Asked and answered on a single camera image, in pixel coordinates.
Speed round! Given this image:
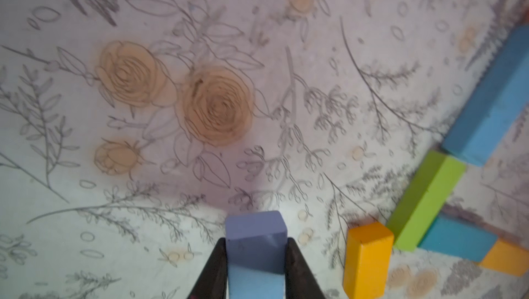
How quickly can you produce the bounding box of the long yellow wooden block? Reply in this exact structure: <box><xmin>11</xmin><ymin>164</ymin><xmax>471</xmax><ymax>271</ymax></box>
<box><xmin>478</xmin><ymin>238</ymin><xmax>528</xmax><ymax>276</ymax></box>

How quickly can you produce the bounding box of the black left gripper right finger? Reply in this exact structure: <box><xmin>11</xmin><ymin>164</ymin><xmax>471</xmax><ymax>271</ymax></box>
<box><xmin>285</xmin><ymin>238</ymin><xmax>325</xmax><ymax>299</ymax></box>

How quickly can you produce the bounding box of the short yellow wooden block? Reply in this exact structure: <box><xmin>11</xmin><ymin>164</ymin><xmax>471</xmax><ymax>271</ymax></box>
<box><xmin>343</xmin><ymin>222</ymin><xmax>394</xmax><ymax>299</ymax></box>

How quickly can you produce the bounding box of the teal wooden block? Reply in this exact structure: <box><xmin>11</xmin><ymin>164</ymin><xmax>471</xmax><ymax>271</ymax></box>
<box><xmin>418</xmin><ymin>213</ymin><xmax>498</xmax><ymax>263</ymax></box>

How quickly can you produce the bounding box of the green wooden block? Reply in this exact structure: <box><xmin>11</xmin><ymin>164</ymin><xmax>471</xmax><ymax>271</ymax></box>
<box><xmin>387</xmin><ymin>150</ymin><xmax>466</xmax><ymax>252</ymax></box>

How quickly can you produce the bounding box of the light blue wooden block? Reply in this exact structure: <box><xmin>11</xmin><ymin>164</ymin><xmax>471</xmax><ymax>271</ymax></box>
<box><xmin>442</xmin><ymin>25</ymin><xmax>528</xmax><ymax>166</ymax></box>

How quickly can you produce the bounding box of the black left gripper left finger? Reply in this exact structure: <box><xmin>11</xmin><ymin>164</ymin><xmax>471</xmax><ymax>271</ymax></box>
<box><xmin>187</xmin><ymin>238</ymin><xmax>228</xmax><ymax>299</ymax></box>

